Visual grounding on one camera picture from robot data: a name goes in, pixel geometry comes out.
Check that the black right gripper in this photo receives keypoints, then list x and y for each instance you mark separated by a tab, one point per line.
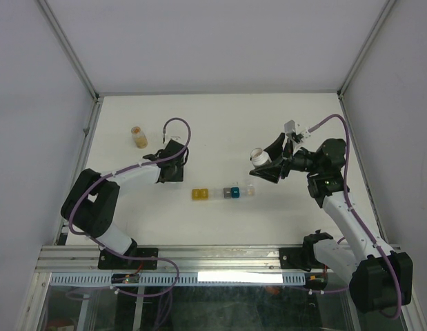
275	150

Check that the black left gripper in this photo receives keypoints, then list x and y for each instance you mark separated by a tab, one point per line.
179	176

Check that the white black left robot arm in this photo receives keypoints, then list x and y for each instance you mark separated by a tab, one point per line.
90	205

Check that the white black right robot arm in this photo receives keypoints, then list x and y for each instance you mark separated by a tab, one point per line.
377	276

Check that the clear vial orange pills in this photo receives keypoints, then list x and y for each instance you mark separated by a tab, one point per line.
139	137

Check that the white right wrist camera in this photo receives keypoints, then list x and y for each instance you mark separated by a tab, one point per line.
295	132

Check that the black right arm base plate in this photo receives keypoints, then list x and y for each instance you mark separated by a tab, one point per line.
308	257

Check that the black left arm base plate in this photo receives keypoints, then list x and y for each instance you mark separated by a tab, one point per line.
109	261

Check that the white slotted cable duct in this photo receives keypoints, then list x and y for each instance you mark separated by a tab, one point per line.
203	278

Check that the aluminium frame rail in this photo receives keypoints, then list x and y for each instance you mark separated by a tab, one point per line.
189	258

